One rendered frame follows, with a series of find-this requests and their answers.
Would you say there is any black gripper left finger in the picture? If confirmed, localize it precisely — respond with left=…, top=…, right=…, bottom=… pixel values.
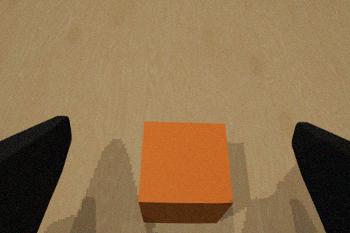
left=0, top=116, right=72, bottom=233

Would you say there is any orange block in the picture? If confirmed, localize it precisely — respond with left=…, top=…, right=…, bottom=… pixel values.
left=138, top=122, right=233, bottom=224

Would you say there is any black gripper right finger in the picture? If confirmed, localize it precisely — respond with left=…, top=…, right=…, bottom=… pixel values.
left=292, top=122, right=350, bottom=233

